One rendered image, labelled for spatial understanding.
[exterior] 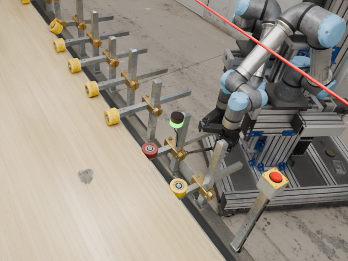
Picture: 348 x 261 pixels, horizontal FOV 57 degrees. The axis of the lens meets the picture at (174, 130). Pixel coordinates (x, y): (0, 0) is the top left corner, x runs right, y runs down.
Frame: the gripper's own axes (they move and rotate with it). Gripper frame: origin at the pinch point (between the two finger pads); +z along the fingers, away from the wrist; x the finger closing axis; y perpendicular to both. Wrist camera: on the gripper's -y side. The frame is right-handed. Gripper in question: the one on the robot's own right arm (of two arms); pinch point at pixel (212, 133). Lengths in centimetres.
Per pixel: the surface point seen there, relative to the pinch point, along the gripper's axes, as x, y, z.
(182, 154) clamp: -8.1, -27.5, -4.9
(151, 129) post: 19.4, -27.8, 1.7
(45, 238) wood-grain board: -20, -98, -9
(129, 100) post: 44, -28, -1
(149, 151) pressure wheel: -1.8, -43.1, -8.9
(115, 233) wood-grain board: -31, -76, -9
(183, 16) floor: 275, 190, 86
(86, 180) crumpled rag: -4, -76, -10
